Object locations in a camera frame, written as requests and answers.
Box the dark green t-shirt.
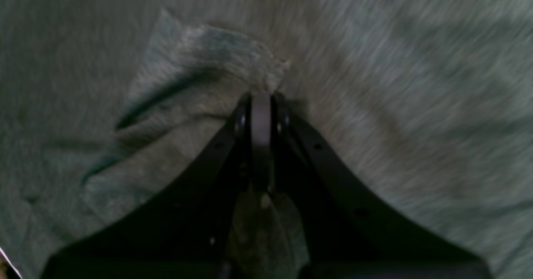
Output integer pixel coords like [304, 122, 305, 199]
[1, 0, 533, 279]

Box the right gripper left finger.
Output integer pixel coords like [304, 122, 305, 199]
[41, 93, 271, 279]

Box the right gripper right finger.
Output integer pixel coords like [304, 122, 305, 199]
[271, 93, 491, 279]

